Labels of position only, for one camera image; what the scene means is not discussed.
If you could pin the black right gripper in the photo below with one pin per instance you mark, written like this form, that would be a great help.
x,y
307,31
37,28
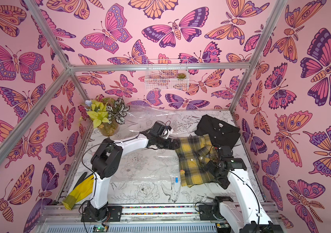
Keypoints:
x,y
213,165

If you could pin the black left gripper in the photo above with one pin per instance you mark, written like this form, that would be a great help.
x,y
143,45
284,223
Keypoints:
x,y
171,146

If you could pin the clear plastic vacuum bag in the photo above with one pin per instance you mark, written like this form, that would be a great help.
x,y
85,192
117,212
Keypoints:
x,y
152,164

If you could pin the yellow plaid shirt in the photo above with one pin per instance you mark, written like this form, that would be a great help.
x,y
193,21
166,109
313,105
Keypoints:
x,y
194,153

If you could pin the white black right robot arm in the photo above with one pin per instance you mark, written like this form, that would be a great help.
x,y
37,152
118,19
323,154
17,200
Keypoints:
x,y
232,172

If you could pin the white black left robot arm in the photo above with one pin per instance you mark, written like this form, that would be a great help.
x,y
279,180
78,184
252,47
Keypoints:
x,y
106,160

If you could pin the black folded shirt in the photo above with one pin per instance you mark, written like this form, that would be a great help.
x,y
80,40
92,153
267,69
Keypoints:
x,y
220,133

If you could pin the potted plant in glass vase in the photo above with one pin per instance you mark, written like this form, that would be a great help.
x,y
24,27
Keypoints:
x,y
106,114

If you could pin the small green succulent plant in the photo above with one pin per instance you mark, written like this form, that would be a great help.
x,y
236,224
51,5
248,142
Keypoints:
x,y
181,76

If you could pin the yellow rubber glove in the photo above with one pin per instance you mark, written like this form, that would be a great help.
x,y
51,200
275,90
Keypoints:
x,y
82,189

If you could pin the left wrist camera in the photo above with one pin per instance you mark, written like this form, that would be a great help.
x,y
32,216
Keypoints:
x,y
167,132

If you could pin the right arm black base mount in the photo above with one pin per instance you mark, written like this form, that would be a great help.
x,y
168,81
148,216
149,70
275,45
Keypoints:
x,y
214,210

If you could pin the white wire wall basket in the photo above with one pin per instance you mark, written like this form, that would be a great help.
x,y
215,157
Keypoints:
x,y
162,74

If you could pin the aluminium front rail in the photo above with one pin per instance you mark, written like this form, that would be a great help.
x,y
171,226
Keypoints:
x,y
132,213

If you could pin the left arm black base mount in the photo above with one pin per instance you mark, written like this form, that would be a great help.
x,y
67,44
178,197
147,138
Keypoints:
x,y
105,214

